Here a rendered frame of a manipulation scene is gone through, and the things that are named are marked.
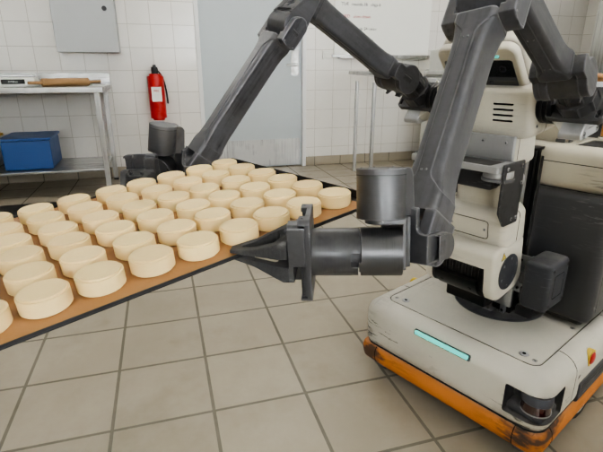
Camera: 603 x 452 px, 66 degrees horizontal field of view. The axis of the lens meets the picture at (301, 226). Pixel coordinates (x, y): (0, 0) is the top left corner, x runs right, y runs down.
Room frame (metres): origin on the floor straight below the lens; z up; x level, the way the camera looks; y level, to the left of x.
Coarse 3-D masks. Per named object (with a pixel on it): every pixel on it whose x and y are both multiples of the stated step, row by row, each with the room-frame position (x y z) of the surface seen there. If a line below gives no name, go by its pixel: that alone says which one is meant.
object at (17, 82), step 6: (0, 78) 3.69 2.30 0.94; (6, 78) 3.71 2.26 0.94; (12, 78) 3.72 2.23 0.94; (18, 78) 3.74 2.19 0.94; (24, 78) 3.76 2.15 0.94; (30, 78) 3.77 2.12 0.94; (36, 78) 3.91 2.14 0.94; (0, 84) 3.69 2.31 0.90; (6, 84) 3.70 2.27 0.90; (12, 84) 3.72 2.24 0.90; (18, 84) 3.73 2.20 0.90; (24, 84) 3.75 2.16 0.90; (30, 84) 3.77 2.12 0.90; (36, 84) 3.83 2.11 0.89
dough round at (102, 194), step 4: (100, 188) 0.77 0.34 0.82; (104, 188) 0.76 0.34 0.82; (108, 188) 0.76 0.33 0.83; (112, 188) 0.76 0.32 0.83; (116, 188) 0.76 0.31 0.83; (120, 188) 0.76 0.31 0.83; (124, 188) 0.76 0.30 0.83; (96, 192) 0.75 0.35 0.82; (100, 192) 0.74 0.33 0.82; (104, 192) 0.74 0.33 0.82; (108, 192) 0.74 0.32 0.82; (112, 192) 0.74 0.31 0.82; (116, 192) 0.74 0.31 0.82; (120, 192) 0.75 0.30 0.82; (124, 192) 0.75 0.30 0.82; (96, 196) 0.75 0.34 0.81; (100, 196) 0.74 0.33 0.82; (104, 196) 0.73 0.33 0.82; (108, 196) 0.74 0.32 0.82; (100, 200) 0.74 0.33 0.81; (104, 200) 0.74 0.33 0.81
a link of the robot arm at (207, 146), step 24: (264, 24) 1.14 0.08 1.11; (288, 24) 1.07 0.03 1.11; (264, 48) 1.06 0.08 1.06; (288, 48) 1.07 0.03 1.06; (240, 72) 1.07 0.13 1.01; (264, 72) 1.07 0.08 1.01; (240, 96) 1.04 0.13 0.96; (216, 120) 1.02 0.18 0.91; (240, 120) 1.05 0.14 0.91; (192, 144) 1.02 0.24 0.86; (216, 144) 1.02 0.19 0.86
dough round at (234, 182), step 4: (232, 176) 0.79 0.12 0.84; (236, 176) 0.79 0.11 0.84; (240, 176) 0.79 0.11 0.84; (244, 176) 0.78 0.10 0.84; (248, 176) 0.78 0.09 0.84; (224, 180) 0.76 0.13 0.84; (228, 180) 0.76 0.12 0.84; (232, 180) 0.76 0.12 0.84; (236, 180) 0.76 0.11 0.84; (240, 180) 0.76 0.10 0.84; (244, 180) 0.76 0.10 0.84; (248, 180) 0.76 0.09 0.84; (224, 184) 0.76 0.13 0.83; (228, 184) 0.75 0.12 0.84; (232, 184) 0.75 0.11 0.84; (236, 184) 0.75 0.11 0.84; (240, 184) 0.75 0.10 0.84; (224, 188) 0.76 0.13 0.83; (228, 188) 0.75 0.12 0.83; (232, 188) 0.75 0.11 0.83; (236, 188) 0.75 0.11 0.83
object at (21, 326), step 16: (352, 208) 0.64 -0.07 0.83; (80, 224) 0.65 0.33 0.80; (32, 240) 0.60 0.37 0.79; (96, 240) 0.58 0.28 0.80; (48, 256) 0.54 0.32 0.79; (112, 256) 0.53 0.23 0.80; (176, 256) 0.51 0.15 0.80; (224, 256) 0.50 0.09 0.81; (128, 272) 0.48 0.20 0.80; (176, 272) 0.47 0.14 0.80; (0, 288) 0.46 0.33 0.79; (128, 288) 0.44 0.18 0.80; (144, 288) 0.44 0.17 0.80; (80, 304) 0.41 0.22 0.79; (96, 304) 0.41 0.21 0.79; (16, 320) 0.39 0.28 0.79; (32, 320) 0.39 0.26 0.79; (48, 320) 0.39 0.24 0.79; (0, 336) 0.36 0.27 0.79; (16, 336) 0.36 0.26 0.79
